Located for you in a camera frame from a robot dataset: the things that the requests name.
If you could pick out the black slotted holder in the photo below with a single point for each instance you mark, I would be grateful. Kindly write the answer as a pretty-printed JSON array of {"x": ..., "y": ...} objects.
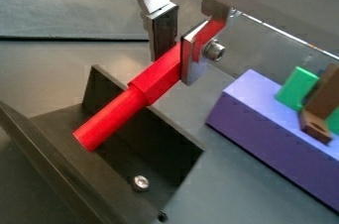
[{"x": 122, "y": 183}]

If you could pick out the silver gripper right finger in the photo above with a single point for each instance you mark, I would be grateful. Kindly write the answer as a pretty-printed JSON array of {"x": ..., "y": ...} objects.
[{"x": 200, "y": 46}]

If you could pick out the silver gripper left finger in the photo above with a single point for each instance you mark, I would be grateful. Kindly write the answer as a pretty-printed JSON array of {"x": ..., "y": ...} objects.
[{"x": 159, "y": 15}]

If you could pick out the purple base board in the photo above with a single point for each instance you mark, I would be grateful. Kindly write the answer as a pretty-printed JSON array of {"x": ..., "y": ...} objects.
[{"x": 263, "y": 126}]

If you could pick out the green U-shaped block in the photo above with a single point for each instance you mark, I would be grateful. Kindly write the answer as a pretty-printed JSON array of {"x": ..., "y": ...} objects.
[{"x": 294, "y": 90}]

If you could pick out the brown T-shaped block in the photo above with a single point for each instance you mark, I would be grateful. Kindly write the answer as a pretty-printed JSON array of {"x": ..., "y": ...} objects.
[{"x": 322, "y": 101}]

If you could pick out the red peg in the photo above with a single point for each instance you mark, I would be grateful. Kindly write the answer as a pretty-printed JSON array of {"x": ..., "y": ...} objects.
[{"x": 144, "y": 90}]

